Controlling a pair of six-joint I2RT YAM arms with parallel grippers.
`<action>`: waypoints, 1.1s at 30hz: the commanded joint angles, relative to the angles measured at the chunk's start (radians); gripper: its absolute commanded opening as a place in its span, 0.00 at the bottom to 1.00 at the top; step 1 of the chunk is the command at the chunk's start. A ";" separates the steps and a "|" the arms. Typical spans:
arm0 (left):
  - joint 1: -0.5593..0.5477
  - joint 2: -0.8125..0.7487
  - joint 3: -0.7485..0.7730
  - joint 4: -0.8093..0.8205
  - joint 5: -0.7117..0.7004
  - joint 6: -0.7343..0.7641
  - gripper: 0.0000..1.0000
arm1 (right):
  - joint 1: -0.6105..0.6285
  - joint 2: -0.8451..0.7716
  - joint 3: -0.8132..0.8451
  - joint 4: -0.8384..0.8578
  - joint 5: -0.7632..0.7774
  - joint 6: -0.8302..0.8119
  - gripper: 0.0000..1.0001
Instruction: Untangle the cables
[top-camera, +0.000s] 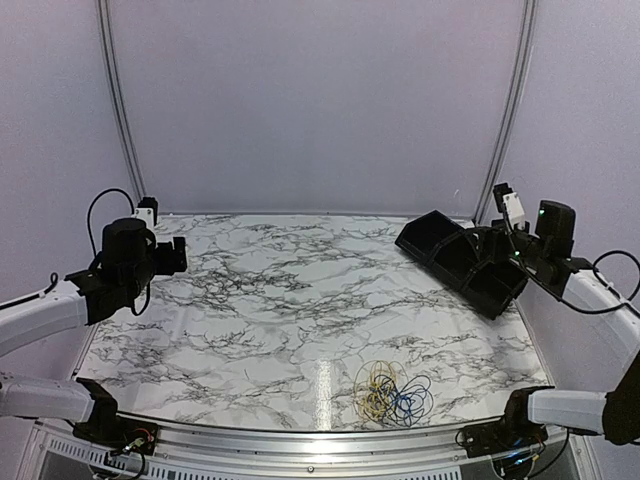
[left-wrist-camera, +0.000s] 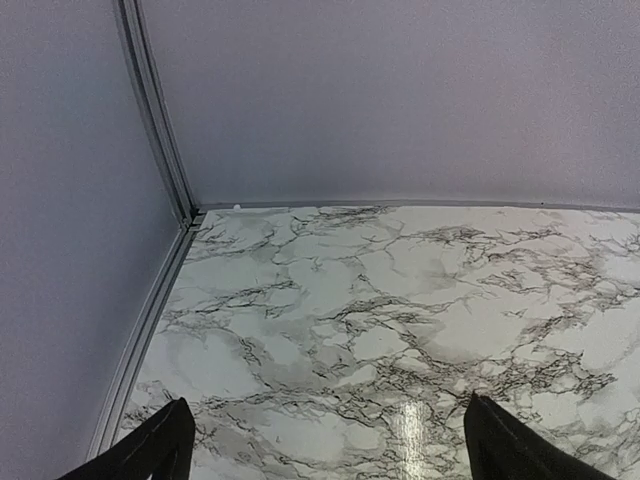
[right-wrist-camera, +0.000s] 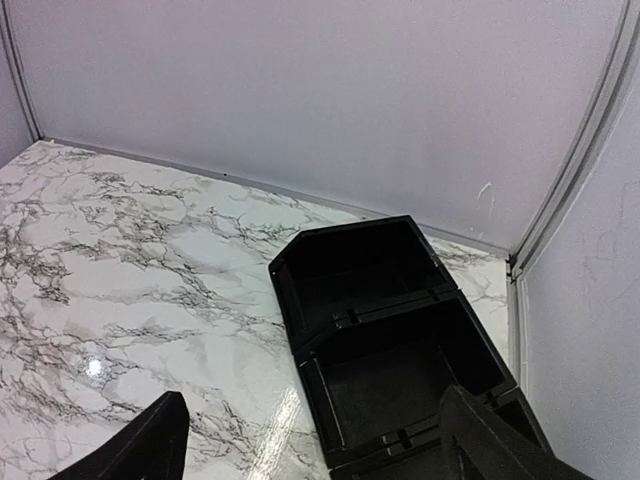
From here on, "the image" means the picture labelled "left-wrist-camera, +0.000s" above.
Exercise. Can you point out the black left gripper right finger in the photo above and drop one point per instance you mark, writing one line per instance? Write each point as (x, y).
(499, 446)

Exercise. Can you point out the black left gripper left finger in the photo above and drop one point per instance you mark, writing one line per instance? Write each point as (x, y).
(159, 448)

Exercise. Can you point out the aluminium left base rail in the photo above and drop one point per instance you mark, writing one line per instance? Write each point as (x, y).
(131, 360)

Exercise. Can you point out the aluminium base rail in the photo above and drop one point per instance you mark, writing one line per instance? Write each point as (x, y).
(131, 360)
(414, 202)

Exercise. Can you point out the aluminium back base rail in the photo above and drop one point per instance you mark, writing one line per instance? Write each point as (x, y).
(414, 202)

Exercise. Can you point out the aluminium left corner post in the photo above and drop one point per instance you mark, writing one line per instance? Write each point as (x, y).
(149, 95)

